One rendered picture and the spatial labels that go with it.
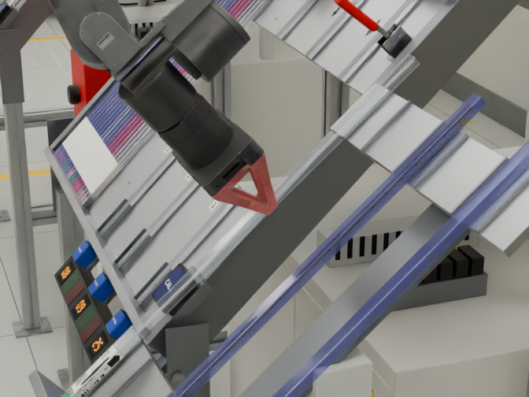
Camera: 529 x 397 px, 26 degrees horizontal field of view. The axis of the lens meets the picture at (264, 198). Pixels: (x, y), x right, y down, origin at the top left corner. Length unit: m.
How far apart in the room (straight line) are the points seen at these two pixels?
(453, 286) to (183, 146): 0.66
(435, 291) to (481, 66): 2.95
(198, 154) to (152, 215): 0.45
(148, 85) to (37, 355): 1.80
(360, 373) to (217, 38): 0.35
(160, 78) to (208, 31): 0.06
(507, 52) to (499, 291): 2.72
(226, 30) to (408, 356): 0.61
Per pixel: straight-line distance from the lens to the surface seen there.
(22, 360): 2.79
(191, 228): 1.44
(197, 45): 1.07
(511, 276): 1.75
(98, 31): 1.06
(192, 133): 1.08
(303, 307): 1.76
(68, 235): 2.03
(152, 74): 1.06
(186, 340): 1.30
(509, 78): 4.36
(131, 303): 1.40
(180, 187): 1.53
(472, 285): 1.67
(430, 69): 1.34
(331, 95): 2.09
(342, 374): 1.12
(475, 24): 1.35
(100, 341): 1.47
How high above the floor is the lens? 1.37
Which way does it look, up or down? 22 degrees down
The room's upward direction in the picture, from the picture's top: straight up
